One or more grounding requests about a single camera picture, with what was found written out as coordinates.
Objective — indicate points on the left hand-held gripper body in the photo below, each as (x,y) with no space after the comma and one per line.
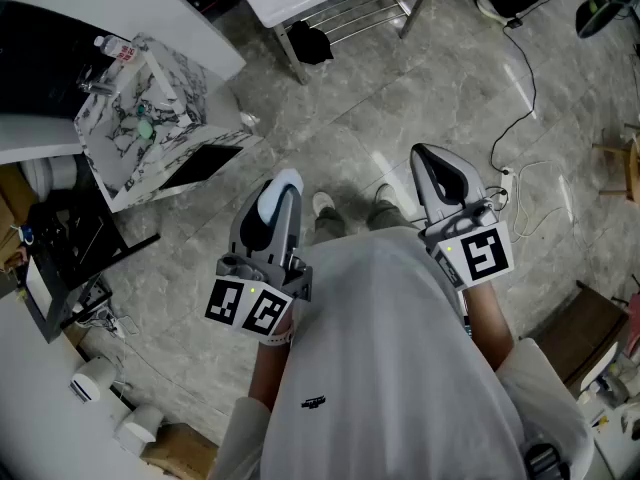
(250,303)

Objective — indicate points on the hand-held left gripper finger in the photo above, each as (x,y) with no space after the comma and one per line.
(291,228)
(250,233)

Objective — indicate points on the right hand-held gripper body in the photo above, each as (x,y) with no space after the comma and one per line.
(480,255)

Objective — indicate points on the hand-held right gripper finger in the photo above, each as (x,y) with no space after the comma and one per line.
(467,183)
(425,188)

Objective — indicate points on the person's right forearm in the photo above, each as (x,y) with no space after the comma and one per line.
(487,328)

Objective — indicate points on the person's left forearm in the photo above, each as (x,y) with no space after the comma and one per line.
(267,373)

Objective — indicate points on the person's olive trousers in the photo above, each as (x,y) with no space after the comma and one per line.
(330,223)

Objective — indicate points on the person's right shoe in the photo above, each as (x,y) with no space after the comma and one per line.
(386,194)

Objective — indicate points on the white power strip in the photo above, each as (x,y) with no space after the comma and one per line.
(507,183)

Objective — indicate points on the person's left shoe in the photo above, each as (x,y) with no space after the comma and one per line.
(322,202)

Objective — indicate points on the black device with screen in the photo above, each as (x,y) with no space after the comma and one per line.
(468,328)

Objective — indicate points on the person's white shirt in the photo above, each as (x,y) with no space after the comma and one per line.
(390,343)

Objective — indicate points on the brown wooden cabinet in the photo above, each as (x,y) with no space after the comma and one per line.
(580,333)

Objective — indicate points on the pale green oval bar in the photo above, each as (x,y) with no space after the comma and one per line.
(145,129)

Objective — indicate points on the marble pattern sink cabinet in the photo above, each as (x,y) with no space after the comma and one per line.
(190,83)

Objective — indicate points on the teal drain stopper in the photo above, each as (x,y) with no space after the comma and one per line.
(144,110)

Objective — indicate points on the brown cardboard box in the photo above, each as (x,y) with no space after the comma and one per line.
(175,450)

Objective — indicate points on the wooden stool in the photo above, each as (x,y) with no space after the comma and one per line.
(632,168)

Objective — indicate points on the plain white cylinder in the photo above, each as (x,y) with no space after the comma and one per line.
(137,428)

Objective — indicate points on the white cylinder with dark stripe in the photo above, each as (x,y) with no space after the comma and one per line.
(92,380)

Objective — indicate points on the black cloth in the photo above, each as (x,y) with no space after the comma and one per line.
(310,43)

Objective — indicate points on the white round fixture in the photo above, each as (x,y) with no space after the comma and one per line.
(50,175)

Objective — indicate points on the chrome faucet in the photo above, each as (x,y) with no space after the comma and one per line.
(97,87)

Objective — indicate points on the clear plastic water bottle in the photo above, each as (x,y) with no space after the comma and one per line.
(115,47)

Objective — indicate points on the white glossy counter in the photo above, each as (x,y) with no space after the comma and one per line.
(30,393)

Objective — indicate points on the black frame stand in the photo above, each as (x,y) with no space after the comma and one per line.
(75,248)

